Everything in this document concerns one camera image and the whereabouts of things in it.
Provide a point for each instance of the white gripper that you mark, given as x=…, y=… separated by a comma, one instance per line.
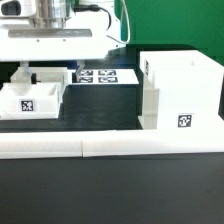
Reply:
x=83, y=38

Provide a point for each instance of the white drawer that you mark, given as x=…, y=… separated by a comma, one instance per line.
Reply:
x=44, y=75
x=22, y=101

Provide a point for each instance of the white rear drawer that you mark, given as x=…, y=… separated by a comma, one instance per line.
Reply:
x=44, y=75

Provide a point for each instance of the white drawer cabinet box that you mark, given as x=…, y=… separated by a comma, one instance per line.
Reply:
x=181, y=89

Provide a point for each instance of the white marker sheet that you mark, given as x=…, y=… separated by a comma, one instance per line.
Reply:
x=103, y=77

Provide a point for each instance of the white L-shaped fence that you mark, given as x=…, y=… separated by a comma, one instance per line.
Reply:
x=109, y=143

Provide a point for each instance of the white front drawer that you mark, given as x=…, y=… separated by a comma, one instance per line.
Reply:
x=22, y=101

